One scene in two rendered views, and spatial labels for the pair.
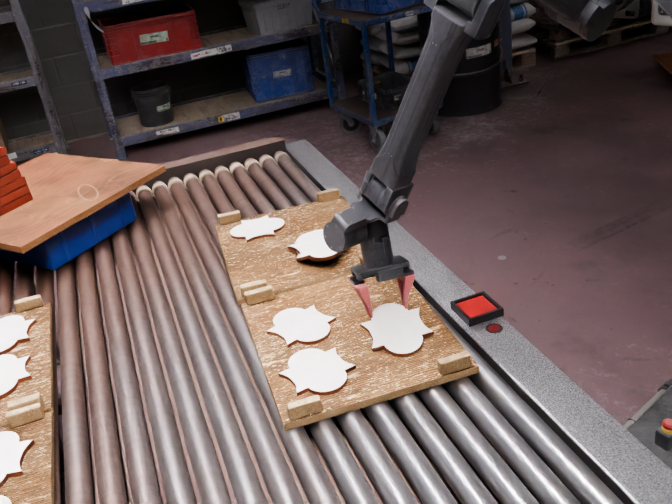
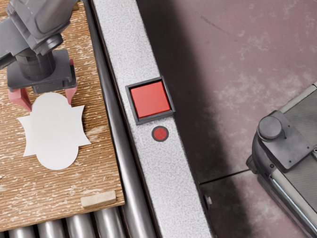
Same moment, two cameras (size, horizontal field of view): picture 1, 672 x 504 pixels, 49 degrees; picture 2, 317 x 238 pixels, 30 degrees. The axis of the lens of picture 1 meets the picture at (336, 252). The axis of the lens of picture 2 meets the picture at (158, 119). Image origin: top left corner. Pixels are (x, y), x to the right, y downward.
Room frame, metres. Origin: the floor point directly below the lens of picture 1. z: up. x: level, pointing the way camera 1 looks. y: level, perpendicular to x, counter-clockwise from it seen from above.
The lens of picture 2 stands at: (0.76, -0.28, 1.92)
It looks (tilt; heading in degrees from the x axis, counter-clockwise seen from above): 68 degrees down; 1
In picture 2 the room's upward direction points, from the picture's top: 1 degrees counter-clockwise
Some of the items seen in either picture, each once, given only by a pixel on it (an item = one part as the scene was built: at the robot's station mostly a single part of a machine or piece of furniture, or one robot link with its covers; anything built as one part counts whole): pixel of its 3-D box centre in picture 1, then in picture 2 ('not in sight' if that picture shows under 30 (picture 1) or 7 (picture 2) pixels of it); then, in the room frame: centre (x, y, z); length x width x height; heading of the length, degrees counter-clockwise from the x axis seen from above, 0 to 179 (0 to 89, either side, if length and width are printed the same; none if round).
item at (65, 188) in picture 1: (36, 195); not in sight; (1.90, 0.79, 1.03); 0.50 x 0.50 x 0.02; 56
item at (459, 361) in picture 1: (454, 362); (99, 199); (1.01, -0.17, 0.95); 0.06 x 0.02 x 0.03; 103
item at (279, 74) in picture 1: (276, 68); not in sight; (5.88, 0.25, 0.32); 0.50 x 0.41 x 0.37; 103
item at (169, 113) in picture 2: (476, 308); (150, 100); (1.20, -0.26, 0.92); 0.08 x 0.08 x 0.02; 16
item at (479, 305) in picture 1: (476, 309); (150, 100); (1.20, -0.26, 0.92); 0.06 x 0.06 x 0.01; 16
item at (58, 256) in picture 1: (55, 220); not in sight; (1.85, 0.74, 0.97); 0.31 x 0.31 x 0.10; 56
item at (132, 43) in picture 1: (149, 33); not in sight; (5.60, 1.12, 0.78); 0.66 x 0.45 x 0.28; 107
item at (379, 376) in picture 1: (348, 334); (8, 115); (1.17, 0.00, 0.93); 0.41 x 0.35 x 0.02; 13
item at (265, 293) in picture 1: (259, 295); not in sight; (1.33, 0.17, 0.95); 0.06 x 0.02 x 0.03; 103
